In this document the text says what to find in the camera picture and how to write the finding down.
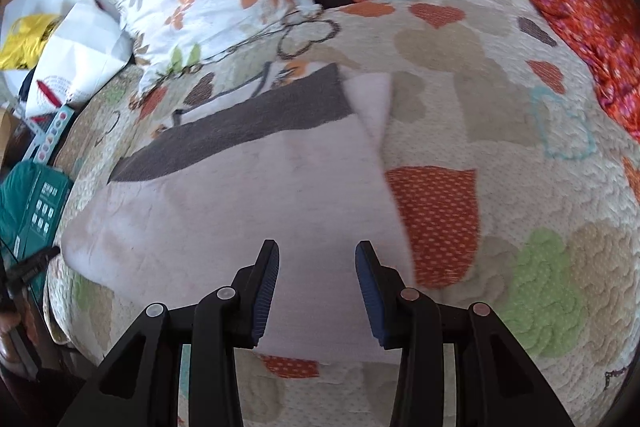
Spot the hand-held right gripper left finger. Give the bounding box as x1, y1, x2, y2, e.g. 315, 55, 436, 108
57, 239, 281, 427

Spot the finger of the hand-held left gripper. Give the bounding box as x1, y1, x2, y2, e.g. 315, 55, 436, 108
4, 247, 59, 290

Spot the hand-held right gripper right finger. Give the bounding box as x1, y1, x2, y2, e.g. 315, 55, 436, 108
354, 241, 576, 427

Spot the white floral zip sweater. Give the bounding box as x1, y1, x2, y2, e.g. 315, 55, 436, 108
60, 62, 416, 363

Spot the green box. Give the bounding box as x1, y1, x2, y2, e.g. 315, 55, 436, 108
0, 162, 73, 258

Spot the long box with coloured shapes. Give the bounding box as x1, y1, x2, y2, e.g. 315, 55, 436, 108
22, 104, 76, 162

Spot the heart patterned quilt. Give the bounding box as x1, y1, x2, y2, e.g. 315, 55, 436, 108
42, 0, 640, 427

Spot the white paper bag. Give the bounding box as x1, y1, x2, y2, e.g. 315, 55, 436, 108
25, 0, 133, 118

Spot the yellow plastic bag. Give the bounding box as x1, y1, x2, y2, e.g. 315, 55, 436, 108
0, 14, 63, 70

